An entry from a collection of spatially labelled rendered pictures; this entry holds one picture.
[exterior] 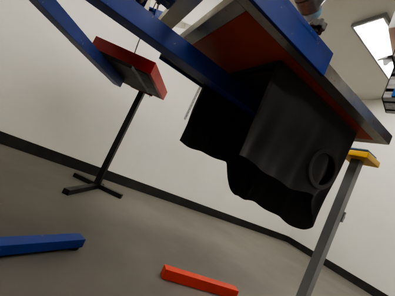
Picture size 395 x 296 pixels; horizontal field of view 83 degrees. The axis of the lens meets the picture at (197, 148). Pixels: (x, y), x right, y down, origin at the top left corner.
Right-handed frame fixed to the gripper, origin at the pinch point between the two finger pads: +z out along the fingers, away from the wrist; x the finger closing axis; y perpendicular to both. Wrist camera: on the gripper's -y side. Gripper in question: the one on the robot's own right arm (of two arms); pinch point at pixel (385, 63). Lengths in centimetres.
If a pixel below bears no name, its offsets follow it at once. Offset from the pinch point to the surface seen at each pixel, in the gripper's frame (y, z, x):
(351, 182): 83, -28, -34
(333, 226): 105, -28, -38
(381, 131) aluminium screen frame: 65, -48, -53
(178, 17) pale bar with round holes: 51, -35, -131
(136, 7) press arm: 58, -43, -143
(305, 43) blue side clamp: 58, -61, -101
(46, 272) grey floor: 149, -17, -148
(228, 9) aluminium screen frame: 57, -57, -121
